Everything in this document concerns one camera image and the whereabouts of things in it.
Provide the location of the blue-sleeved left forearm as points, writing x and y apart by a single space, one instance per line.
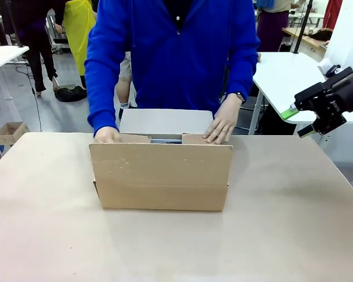
242 73

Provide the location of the white table with green edge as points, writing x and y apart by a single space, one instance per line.
285 85

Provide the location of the brown cardboard box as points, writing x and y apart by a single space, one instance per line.
161 173

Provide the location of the wristwatch with dark band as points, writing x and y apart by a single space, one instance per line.
240 96

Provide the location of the wooden workbench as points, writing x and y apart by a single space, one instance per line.
307 38

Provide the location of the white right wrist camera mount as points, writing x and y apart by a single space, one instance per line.
328 67

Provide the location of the person's left hand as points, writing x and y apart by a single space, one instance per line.
225 120

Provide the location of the person in blue jacket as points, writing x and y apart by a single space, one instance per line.
176 58

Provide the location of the person in beige shorts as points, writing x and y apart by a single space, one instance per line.
124 82

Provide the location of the blue-sleeved right forearm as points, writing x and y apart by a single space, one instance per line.
101 108

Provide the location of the person in purple skirt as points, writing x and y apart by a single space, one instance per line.
272 29

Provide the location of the small open cardboard box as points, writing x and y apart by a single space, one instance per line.
10 133

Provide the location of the person's right hand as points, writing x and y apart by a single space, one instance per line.
107 135

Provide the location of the person in yellow apron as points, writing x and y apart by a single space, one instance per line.
79 32

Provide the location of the person in dark clothes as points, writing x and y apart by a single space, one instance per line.
38 38

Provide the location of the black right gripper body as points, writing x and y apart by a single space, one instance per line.
344 91

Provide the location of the white table with thin legs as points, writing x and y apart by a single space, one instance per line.
3 57

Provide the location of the black bag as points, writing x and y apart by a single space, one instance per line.
70 94

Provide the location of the black stand pole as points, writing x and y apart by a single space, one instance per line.
302 26

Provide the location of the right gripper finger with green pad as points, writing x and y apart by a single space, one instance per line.
329 122
307 98

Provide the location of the red hanging cloth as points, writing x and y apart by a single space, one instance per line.
332 13

